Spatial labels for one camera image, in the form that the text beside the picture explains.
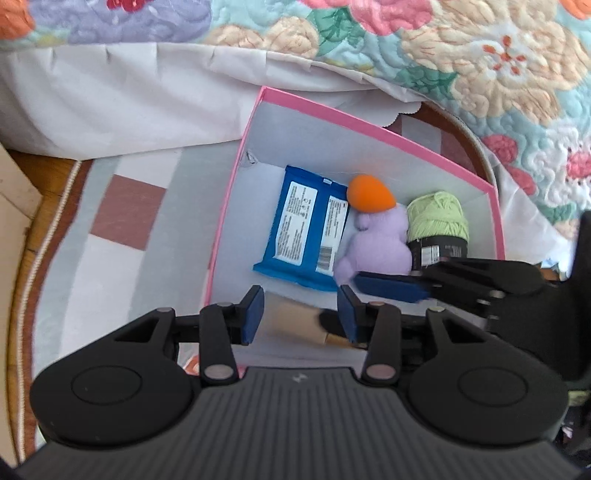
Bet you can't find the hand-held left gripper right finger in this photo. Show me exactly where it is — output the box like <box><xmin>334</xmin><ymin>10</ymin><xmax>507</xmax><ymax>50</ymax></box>
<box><xmin>337</xmin><ymin>285</ymin><xmax>491</xmax><ymax>386</ymax></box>

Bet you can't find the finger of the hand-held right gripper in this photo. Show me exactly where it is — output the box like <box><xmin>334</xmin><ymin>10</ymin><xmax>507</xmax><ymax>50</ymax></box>
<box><xmin>353</xmin><ymin>260</ymin><xmax>505</xmax><ymax>304</ymax></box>
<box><xmin>318</xmin><ymin>310</ymin><xmax>346</xmax><ymax>335</ymax></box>

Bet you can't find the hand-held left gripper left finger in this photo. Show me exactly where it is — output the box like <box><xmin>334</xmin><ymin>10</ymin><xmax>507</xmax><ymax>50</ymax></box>
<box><xmin>113</xmin><ymin>285</ymin><xmax>266</xmax><ymax>387</ymax></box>

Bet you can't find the beige foundation bottle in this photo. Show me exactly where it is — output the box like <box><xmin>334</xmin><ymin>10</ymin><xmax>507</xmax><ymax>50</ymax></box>
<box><xmin>261</xmin><ymin>295</ymin><xmax>365</xmax><ymax>350</ymax></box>

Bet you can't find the purple plush toy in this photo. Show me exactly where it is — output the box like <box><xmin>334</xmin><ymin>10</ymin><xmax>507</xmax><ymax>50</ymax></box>
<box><xmin>333</xmin><ymin>205</ymin><xmax>413</xmax><ymax>284</ymax></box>

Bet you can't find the orange makeup sponge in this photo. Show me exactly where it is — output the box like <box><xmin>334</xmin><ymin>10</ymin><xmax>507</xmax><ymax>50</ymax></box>
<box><xmin>346</xmin><ymin>174</ymin><xmax>398</xmax><ymax>214</ymax></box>

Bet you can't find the blue wet wipes packet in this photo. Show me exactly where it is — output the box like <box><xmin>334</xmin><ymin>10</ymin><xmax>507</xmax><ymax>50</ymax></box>
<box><xmin>253</xmin><ymin>165</ymin><xmax>352</xmax><ymax>292</ymax></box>

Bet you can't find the pink cardboard box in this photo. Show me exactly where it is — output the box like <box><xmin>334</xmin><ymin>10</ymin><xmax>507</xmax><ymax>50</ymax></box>
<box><xmin>202</xmin><ymin>85</ymin><xmax>506</xmax><ymax>376</ymax></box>

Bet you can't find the green yarn ball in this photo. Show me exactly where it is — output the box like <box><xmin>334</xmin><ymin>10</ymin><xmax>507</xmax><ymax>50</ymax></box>
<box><xmin>405</xmin><ymin>191</ymin><xmax>470</xmax><ymax>273</ymax></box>

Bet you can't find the checked grey red rug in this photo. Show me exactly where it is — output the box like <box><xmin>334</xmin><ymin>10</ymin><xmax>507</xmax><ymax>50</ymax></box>
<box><xmin>11</xmin><ymin>99</ymin><xmax>497</xmax><ymax>462</ymax></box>

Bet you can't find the floral quilt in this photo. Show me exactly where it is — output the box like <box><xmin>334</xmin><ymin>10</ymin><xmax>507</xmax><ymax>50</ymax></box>
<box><xmin>0</xmin><ymin>0</ymin><xmax>591</xmax><ymax>241</ymax></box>

